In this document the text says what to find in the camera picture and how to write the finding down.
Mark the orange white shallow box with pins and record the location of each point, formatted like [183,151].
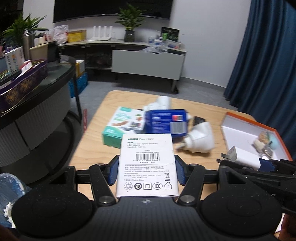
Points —
[241,132]

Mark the purple patterned tray box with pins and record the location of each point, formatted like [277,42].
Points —
[16,90]

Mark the white plastic bag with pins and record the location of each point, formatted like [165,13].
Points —
[58,34]

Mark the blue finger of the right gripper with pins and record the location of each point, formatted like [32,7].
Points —
[267,165]

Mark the white round plug adapter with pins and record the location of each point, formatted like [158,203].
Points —
[162,102]

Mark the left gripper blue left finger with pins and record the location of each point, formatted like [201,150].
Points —
[112,170]

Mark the blue plastic case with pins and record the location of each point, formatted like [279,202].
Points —
[173,121]

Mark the green adhesive bandage box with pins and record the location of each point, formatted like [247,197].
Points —
[124,121]

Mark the blue lined waste bin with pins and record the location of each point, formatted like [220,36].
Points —
[11,189]

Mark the black ugreen charger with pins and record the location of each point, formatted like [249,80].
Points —
[197,120]

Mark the clear glass refill bottle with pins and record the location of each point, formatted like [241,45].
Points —
[264,150]

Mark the light wooden table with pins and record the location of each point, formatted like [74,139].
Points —
[91,149]

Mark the white wifi router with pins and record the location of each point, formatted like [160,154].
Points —
[100,33]

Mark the steel thermos bottle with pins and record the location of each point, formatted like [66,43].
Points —
[28,42]

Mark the small white usb charger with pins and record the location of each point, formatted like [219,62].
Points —
[241,157]

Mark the dark blue curtain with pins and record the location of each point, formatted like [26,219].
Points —
[262,83]

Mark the potted green plant on console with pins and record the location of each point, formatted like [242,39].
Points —
[130,17]

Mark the large white travel adapter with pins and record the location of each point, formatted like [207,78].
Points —
[199,140]

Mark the beige paper cup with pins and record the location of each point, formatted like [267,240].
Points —
[39,52]

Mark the white cardboard carton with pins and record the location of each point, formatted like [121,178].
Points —
[79,68]

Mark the potted plant beside table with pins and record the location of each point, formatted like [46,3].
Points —
[13,35]

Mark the wall mounted black television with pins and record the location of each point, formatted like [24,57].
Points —
[72,9]

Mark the white tv console cabinet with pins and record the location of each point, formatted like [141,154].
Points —
[123,57]

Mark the yellow cardboard box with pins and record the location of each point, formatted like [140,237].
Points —
[76,36]

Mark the light blue toothpick jar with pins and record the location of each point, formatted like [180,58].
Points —
[268,139]

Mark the person's right hand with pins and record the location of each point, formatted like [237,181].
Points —
[288,228]

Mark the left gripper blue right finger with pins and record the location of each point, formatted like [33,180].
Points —
[183,170]

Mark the black green product box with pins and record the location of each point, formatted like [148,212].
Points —
[170,34]

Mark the white power adapter box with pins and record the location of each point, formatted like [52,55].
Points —
[147,166]

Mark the white medicine box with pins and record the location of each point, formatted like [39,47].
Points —
[14,59]

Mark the round black side table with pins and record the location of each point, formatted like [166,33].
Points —
[39,133]

